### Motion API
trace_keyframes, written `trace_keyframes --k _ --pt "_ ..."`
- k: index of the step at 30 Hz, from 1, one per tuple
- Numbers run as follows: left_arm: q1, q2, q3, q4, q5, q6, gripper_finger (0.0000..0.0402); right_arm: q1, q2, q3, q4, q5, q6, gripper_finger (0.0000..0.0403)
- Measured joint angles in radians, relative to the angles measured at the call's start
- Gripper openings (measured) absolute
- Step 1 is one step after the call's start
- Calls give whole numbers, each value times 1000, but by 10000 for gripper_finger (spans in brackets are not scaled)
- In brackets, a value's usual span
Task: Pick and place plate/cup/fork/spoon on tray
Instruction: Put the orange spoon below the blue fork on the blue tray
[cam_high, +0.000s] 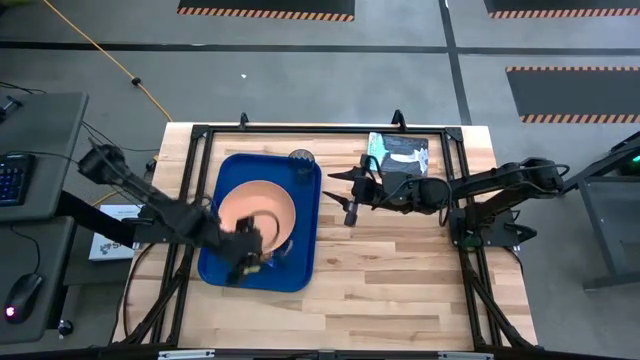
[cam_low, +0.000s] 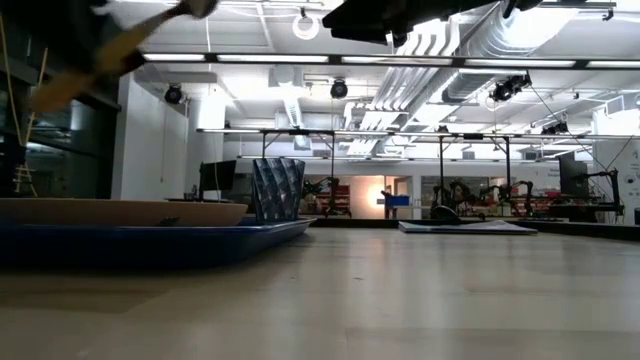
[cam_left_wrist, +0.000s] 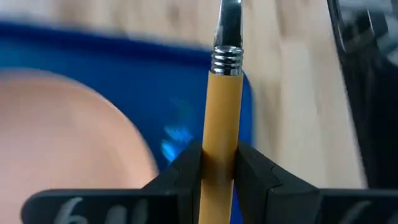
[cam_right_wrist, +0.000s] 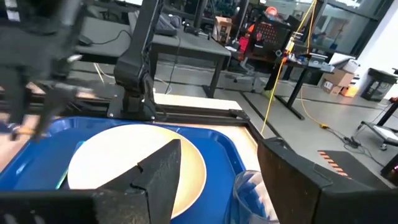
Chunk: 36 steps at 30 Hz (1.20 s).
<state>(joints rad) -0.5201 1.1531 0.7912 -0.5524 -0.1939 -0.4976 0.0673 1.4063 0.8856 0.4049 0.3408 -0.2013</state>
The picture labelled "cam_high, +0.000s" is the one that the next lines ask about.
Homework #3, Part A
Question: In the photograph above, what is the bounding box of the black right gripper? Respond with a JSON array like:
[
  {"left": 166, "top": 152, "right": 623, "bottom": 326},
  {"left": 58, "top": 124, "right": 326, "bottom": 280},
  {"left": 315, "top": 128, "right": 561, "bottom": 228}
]
[{"left": 321, "top": 168, "right": 427, "bottom": 216}]

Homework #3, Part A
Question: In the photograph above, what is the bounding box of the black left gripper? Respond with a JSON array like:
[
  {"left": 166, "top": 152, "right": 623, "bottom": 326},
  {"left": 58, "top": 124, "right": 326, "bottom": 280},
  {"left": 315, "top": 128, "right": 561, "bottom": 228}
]
[{"left": 218, "top": 215, "right": 280, "bottom": 276}]

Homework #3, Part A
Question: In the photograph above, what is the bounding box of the blue faceted cup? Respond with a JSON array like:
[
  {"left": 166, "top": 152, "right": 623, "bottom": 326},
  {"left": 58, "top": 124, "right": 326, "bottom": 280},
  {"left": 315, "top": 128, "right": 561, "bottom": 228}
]
[{"left": 286, "top": 147, "right": 318, "bottom": 184}]

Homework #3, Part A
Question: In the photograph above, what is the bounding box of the orange round plate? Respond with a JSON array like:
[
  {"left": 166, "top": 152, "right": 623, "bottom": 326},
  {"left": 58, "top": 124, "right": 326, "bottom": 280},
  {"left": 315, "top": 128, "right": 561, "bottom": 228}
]
[{"left": 217, "top": 179, "right": 298, "bottom": 257}]

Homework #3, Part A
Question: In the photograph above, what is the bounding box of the blue plastic tray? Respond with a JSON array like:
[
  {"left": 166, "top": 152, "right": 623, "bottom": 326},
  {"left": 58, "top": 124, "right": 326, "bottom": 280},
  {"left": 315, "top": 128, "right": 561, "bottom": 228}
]
[{"left": 196, "top": 151, "right": 323, "bottom": 294}]

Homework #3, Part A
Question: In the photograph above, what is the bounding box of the teal and black book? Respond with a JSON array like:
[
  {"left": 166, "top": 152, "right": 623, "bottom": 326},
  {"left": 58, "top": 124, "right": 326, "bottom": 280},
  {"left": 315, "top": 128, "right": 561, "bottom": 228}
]
[{"left": 365, "top": 131, "right": 431, "bottom": 178}]

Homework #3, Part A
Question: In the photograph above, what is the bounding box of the white printed box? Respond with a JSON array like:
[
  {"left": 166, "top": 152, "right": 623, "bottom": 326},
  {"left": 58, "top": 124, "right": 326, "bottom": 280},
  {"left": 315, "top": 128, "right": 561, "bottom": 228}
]
[{"left": 87, "top": 203, "right": 145, "bottom": 263}]

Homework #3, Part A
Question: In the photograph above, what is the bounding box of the black hazard-striped floor mat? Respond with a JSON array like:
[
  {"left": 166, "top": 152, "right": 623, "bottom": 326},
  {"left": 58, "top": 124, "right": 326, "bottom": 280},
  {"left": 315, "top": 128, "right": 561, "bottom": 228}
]
[
  {"left": 505, "top": 65, "right": 640, "bottom": 125},
  {"left": 483, "top": 0, "right": 640, "bottom": 20},
  {"left": 176, "top": 0, "right": 357, "bottom": 23}
]

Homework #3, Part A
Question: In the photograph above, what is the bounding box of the black computer mouse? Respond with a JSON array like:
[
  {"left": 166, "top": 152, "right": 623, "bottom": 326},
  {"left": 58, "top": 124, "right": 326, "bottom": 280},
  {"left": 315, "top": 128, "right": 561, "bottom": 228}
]
[{"left": 3, "top": 272, "right": 46, "bottom": 326}]

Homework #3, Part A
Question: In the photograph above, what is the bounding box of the grey desk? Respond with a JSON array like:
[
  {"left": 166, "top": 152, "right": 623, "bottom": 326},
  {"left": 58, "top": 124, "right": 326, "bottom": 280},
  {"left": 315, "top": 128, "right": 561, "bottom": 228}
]
[{"left": 0, "top": 91, "right": 91, "bottom": 347}]

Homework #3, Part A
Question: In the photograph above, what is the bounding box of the grey metal stand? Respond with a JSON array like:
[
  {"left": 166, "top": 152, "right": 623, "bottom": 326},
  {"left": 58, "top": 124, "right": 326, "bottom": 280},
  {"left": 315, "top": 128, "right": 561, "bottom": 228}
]
[{"left": 551, "top": 129, "right": 640, "bottom": 292}]

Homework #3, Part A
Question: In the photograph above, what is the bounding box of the black backlit keyboard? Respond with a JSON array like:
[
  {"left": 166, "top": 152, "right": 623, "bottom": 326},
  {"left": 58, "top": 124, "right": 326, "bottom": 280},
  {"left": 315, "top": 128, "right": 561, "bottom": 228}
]
[{"left": 0, "top": 152, "right": 38, "bottom": 208}]

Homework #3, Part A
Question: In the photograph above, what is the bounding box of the black aluminium rig frame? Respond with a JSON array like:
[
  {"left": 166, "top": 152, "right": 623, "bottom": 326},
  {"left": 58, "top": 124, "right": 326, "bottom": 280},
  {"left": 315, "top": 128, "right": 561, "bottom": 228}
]
[{"left": 110, "top": 122, "right": 540, "bottom": 352}]

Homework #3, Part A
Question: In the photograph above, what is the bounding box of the silver metal bracket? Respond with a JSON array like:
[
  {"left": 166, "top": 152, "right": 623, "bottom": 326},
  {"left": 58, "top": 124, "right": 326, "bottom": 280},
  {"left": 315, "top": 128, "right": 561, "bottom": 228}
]
[
  {"left": 157, "top": 349, "right": 217, "bottom": 360},
  {"left": 438, "top": 350, "right": 495, "bottom": 360}
]

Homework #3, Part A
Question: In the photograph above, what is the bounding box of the black floor cable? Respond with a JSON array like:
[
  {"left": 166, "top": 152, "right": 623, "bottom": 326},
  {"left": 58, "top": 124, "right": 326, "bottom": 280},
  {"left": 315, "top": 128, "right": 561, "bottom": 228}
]
[{"left": 79, "top": 118, "right": 162, "bottom": 155}]

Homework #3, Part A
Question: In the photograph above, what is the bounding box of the orange floor cable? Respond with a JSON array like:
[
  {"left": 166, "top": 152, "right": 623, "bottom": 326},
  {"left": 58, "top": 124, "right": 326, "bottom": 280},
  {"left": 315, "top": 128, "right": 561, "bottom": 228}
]
[{"left": 41, "top": 0, "right": 174, "bottom": 124}]

